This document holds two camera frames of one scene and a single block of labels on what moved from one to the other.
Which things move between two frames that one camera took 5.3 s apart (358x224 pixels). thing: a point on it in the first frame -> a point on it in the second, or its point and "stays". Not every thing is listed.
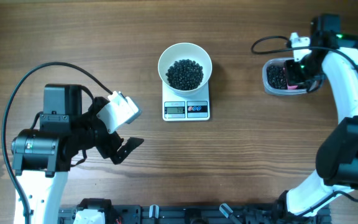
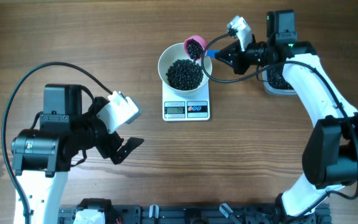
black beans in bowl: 184,74 stays
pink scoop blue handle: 290,87 -> 195,46
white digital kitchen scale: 192,107 stays
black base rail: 250,214 stays
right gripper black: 294,78 -> 235,58
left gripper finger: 132,144 stays
